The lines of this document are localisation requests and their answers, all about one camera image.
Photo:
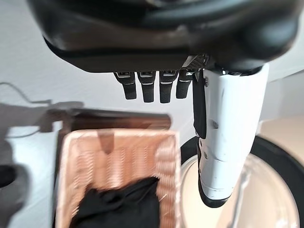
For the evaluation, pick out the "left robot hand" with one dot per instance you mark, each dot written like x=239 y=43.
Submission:
x=152 y=35

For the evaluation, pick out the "charcoal garment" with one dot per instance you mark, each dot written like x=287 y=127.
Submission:
x=118 y=206

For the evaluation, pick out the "rectangular wicker laundry basket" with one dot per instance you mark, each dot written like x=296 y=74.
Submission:
x=128 y=154

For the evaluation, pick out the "round glass washer door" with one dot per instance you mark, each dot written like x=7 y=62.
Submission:
x=261 y=190

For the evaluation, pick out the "silver left robot leg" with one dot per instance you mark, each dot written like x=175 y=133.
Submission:
x=7 y=177

